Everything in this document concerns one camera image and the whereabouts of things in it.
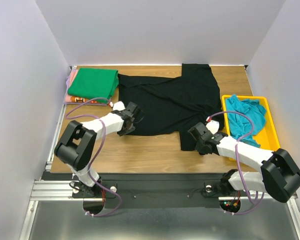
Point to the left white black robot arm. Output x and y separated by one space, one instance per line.
75 146

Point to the yellow plastic tray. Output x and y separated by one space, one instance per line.
267 137

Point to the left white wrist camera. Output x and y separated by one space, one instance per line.
117 106

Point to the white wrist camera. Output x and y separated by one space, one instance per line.
117 106
212 125

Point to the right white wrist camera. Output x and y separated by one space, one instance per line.
212 125

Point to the aluminium extrusion rail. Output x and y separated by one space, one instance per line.
62 189

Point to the black polo shirt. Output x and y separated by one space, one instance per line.
172 104

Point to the folded lilac t shirt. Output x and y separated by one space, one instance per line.
68 80

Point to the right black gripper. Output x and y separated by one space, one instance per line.
198 138

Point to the folded pink t shirt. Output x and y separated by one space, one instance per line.
73 74

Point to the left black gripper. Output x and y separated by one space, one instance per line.
123 132

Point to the crumpled teal t shirt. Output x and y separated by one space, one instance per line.
245 117

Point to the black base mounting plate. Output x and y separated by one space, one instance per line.
158 190

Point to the folded orange patterned t shirt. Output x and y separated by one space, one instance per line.
70 99

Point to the folded green t shirt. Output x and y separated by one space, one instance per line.
90 83

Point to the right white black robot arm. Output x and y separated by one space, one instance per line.
275 172

